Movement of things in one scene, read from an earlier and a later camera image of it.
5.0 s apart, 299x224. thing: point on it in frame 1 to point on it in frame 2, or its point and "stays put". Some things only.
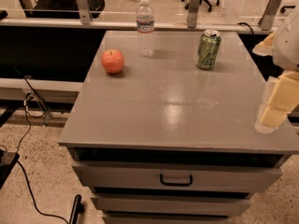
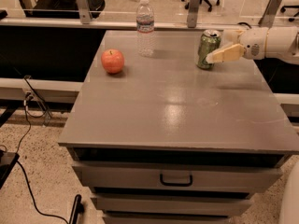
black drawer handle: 185,184 stays put
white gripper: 288,46 to 253,44
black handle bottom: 78,208 stays put
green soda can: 209,42 stays put
